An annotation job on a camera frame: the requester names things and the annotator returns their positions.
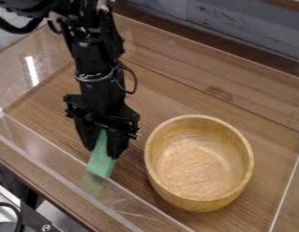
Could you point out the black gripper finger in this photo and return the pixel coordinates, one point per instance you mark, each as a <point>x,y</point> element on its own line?
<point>118,142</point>
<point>89,130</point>

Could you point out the black metal bracket with bolt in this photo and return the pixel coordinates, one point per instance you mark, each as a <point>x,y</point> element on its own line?
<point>38,222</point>

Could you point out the green rectangular block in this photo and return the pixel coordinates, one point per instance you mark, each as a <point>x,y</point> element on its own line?
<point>102,164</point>

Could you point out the brown wooden bowl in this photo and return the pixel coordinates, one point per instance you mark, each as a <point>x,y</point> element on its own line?
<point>199,161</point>

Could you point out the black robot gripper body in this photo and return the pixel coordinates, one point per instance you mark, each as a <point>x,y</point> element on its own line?
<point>102,102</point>

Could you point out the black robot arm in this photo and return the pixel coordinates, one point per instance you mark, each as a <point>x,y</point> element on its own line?
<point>86,23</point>

